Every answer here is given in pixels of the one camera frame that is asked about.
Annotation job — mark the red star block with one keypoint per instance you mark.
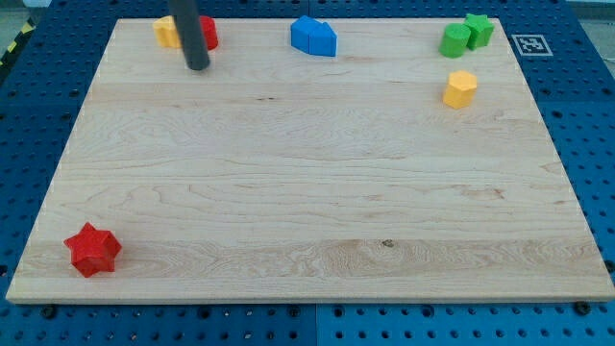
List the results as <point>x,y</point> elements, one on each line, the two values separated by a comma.
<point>93,250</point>

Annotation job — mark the blue pentagon block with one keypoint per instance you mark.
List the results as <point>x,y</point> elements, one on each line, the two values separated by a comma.
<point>322,41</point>

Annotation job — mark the light wooden board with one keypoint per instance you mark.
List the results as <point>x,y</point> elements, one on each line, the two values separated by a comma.
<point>274,176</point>

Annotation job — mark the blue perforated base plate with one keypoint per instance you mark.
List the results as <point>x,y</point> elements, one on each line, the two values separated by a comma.
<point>40,100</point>

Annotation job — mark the green star block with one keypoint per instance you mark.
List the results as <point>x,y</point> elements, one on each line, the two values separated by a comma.
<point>481,30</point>

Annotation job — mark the red circle block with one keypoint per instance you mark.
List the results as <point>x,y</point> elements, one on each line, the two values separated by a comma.
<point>209,31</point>

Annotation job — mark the blue cube block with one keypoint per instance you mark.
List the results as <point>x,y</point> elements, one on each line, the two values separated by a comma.
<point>300,30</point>

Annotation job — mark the white fiducial marker tag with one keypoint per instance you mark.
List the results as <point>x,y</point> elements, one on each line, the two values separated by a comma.
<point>532,45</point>

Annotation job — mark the green cylinder block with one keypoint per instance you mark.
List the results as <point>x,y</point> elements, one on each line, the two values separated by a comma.
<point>454,40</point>

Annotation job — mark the yellow heart block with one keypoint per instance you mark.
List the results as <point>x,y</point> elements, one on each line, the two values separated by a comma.
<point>166,33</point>

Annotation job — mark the yellow hexagon block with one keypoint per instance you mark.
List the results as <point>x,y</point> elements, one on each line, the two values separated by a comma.
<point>460,89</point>

